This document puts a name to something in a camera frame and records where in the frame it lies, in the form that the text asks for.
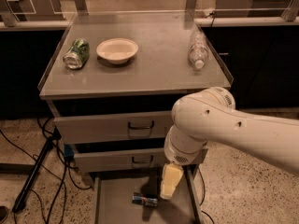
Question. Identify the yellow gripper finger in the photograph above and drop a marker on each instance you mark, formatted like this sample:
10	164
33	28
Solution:
171	176

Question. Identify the silver blue redbull can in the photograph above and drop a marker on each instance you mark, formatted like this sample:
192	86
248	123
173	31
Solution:
145	199

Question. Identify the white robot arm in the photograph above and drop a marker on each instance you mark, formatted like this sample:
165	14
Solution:
210	115

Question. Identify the middle drawer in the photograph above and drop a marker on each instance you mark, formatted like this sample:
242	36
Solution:
118	160

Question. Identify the drawer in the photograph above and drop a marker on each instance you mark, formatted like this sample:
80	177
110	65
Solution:
112	127
113	193
118	160

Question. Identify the top drawer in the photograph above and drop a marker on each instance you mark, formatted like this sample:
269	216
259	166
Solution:
112	127

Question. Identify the bottom drawer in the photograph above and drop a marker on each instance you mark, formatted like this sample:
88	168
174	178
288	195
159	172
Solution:
113	193

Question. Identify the grey drawer cabinet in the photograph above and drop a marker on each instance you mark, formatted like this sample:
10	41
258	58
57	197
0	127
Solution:
110	86

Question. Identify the green soda can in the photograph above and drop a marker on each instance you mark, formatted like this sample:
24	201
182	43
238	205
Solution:
77	55

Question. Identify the blue box behind cabinet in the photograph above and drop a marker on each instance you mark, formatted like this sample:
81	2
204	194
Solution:
68	153

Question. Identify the clear plastic water bottle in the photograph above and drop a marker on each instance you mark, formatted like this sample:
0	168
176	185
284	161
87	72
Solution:
198	50

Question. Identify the white bowl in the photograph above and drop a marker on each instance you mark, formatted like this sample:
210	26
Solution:
117	50

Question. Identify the black bar on floor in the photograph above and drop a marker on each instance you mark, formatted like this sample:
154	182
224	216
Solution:
21	198

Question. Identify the dark shoe tip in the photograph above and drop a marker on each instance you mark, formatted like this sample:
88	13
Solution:
3	214

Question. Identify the black middle drawer handle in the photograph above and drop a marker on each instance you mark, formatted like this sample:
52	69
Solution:
142	160

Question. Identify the black drawer handle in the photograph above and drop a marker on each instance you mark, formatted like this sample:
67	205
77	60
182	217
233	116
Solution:
142	160
140	127

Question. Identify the black top drawer handle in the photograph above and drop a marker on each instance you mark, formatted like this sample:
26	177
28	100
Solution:
140	127

